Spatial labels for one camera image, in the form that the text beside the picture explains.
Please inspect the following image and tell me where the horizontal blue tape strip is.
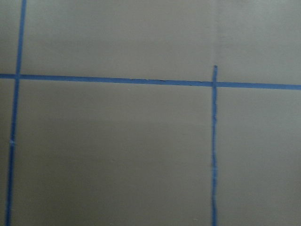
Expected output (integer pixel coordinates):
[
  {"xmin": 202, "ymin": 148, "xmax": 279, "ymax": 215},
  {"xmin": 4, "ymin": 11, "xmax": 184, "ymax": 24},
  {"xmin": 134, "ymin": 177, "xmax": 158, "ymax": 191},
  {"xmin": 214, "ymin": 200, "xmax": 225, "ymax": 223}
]
[{"xmin": 0, "ymin": 73, "xmax": 301, "ymax": 91}]

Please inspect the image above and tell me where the vertical blue tape strip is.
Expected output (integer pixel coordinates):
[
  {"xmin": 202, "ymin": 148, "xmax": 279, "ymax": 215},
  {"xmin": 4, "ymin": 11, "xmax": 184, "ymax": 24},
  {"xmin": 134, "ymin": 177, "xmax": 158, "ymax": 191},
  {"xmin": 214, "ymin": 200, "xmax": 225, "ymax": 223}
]
[
  {"xmin": 211, "ymin": 65, "xmax": 218, "ymax": 226},
  {"xmin": 4, "ymin": 0, "xmax": 27, "ymax": 226}
]

